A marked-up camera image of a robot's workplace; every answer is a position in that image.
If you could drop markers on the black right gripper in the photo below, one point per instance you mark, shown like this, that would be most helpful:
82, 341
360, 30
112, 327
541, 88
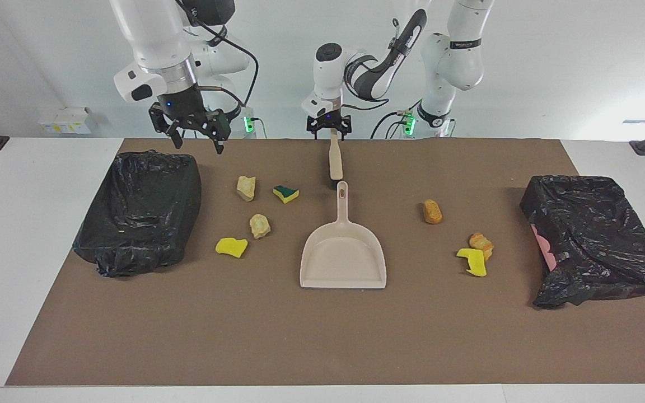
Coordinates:
185, 109

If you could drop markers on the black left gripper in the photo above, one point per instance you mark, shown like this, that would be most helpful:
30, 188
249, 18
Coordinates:
329, 121

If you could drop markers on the beige hand brush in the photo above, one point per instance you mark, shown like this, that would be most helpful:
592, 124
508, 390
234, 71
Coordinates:
336, 159

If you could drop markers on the pale dumpling toy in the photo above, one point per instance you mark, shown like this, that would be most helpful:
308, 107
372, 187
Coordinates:
246, 188
259, 225

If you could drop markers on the green yellow sponge piece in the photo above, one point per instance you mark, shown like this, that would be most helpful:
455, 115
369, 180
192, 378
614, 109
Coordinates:
286, 194

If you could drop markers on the wedge yellow sponge piece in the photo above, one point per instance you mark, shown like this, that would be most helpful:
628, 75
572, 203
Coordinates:
230, 247

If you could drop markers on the brown bread roll toy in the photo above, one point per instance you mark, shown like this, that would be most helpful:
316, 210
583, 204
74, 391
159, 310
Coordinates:
433, 211

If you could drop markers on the beige plastic dustpan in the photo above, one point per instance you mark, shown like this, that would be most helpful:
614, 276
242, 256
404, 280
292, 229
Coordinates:
342, 263

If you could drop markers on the striped croissant toy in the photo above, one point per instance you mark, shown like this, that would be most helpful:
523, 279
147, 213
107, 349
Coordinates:
480, 242

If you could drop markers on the notched yellow sponge piece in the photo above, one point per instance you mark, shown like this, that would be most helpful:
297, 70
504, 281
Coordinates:
476, 264

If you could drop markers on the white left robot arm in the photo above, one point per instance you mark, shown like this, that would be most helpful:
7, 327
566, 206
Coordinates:
459, 61

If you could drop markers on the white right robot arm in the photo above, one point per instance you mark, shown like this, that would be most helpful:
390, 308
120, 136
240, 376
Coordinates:
154, 33

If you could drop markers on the black bagged bin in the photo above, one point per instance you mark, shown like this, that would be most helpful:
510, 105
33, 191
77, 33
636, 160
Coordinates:
138, 212

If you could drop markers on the left black trash bag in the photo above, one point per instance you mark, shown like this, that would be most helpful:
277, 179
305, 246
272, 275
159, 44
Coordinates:
597, 240

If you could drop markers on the green lit controller box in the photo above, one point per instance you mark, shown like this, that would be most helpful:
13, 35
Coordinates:
410, 124
248, 122

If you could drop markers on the white cardboard box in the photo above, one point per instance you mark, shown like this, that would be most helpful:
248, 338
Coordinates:
65, 120

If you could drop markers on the brown table mat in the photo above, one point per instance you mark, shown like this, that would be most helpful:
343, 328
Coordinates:
322, 336

